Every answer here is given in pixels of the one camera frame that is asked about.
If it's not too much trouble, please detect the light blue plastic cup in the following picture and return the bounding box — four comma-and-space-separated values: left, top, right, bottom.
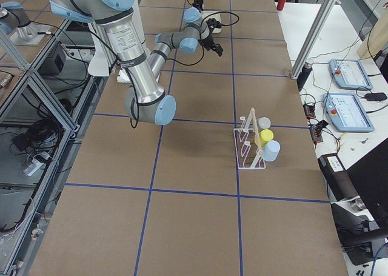
263, 140, 281, 162

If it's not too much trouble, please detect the far teach pendant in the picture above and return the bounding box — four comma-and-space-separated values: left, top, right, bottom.
329, 59, 373, 90

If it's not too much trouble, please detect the teach pendant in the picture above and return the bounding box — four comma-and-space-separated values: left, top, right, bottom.
329, 59, 373, 90
323, 93, 375, 133

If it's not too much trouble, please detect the black power adapter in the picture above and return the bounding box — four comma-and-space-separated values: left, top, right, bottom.
364, 92, 387, 102

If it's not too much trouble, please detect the white camera mast base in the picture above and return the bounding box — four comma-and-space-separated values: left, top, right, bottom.
87, 0, 164, 84

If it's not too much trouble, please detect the yellow plastic cup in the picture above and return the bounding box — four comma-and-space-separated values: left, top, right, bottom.
254, 129, 274, 147

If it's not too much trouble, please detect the grey plastic cup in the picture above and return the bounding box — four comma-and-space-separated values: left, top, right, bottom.
257, 116, 272, 130

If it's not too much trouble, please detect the cream plastic tray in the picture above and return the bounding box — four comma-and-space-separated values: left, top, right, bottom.
201, 10, 222, 34

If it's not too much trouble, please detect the black camera cable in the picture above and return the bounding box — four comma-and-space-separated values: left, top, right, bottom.
130, 10, 241, 129

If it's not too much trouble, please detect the aluminium frame post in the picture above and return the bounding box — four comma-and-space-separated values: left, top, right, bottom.
290, 0, 336, 79

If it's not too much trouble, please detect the white cup drying rack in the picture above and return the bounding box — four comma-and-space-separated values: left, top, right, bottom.
233, 107, 266, 170

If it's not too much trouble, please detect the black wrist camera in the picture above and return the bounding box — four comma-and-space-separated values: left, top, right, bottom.
206, 18, 222, 33

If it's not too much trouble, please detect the black monitor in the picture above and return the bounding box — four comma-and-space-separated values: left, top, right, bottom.
347, 140, 387, 224

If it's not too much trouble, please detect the black water bottle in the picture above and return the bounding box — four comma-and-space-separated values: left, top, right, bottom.
296, 59, 313, 92

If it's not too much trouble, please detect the near teach pendant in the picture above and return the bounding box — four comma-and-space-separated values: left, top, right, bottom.
323, 93, 375, 133

